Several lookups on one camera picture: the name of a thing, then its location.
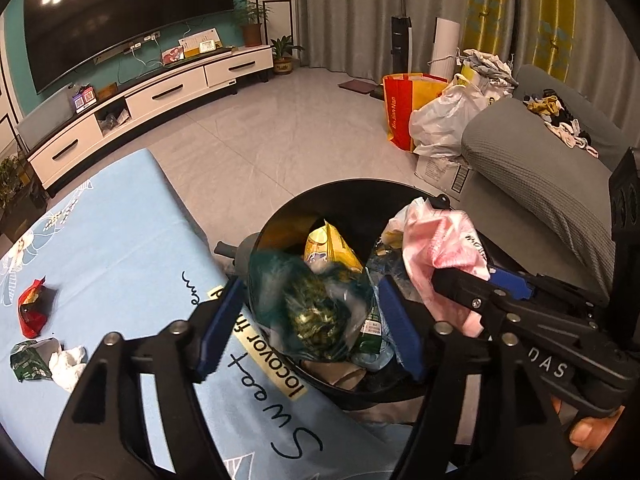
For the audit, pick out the pink snack wrapper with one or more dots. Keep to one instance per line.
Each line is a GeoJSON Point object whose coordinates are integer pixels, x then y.
{"type": "Point", "coordinates": [431, 239]}

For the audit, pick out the blue floral tablecloth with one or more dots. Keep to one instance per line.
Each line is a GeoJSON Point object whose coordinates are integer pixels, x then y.
{"type": "Point", "coordinates": [120, 253]}

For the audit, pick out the black trash bin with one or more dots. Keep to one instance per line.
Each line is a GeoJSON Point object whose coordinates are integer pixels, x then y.
{"type": "Point", "coordinates": [360, 210]}

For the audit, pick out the right hand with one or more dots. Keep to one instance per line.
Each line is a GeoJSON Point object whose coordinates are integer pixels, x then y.
{"type": "Point", "coordinates": [587, 434]}

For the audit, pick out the black television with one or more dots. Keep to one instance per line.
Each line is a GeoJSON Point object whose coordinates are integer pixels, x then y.
{"type": "Point", "coordinates": [62, 34]}

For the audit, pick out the potted plant by curtain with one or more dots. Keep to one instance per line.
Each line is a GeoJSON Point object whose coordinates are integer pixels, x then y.
{"type": "Point", "coordinates": [282, 49]}

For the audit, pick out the red yellow shopping bag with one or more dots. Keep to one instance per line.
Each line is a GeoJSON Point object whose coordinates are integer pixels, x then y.
{"type": "Point", "coordinates": [404, 93]}

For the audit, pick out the grey sofa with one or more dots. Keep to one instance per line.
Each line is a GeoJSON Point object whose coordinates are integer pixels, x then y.
{"type": "Point", "coordinates": [544, 204]}

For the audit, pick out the yellow chip bag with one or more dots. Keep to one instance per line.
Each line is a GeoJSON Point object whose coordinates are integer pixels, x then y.
{"type": "Point", "coordinates": [325, 245]}

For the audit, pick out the leafy plant near door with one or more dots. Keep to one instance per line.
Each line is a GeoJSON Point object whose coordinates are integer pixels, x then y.
{"type": "Point", "coordinates": [16, 182]}

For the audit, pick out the white paper roll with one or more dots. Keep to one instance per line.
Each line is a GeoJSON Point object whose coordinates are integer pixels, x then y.
{"type": "Point", "coordinates": [445, 48]}

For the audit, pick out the white plastic sack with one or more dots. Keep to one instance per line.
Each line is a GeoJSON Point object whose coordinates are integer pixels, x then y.
{"type": "Point", "coordinates": [436, 129]}

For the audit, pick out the clear plastic bread bag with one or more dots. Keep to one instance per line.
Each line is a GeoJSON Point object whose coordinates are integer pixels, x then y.
{"type": "Point", "coordinates": [386, 260]}

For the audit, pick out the face mask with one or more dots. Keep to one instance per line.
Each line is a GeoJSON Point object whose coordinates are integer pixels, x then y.
{"type": "Point", "coordinates": [66, 367]}

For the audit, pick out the green foil snack bag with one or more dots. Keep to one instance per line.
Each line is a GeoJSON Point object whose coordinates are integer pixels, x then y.
{"type": "Point", "coordinates": [29, 359]}

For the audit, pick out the potted plant on cabinet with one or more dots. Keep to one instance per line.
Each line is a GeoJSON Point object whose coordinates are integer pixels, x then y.
{"type": "Point", "coordinates": [250, 16]}

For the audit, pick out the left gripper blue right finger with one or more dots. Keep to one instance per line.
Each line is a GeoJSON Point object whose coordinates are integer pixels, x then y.
{"type": "Point", "coordinates": [406, 338]}

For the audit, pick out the white striped paper cup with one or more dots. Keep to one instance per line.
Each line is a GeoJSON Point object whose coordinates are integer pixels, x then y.
{"type": "Point", "coordinates": [343, 375]}

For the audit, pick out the dark green snack bag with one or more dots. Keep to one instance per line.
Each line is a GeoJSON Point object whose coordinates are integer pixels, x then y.
{"type": "Point", "coordinates": [308, 315]}

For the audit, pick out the upright vacuum cleaner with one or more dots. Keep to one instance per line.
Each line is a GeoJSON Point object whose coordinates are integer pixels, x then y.
{"type": "Point", "coordinates": [401, 31]}

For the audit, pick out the red snack wrapper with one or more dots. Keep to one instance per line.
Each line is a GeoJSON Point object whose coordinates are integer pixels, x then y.
{"type": "Point", "coordinates": [29, 311]}

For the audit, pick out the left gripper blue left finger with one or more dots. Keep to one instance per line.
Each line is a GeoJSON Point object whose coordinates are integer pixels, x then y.
{"type": "Point", "coordinates": [220, 320]}

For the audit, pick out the white tv cabinet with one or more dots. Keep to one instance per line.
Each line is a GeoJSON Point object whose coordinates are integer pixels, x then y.
{"type": "Point", "coordinates": [175, 86]}

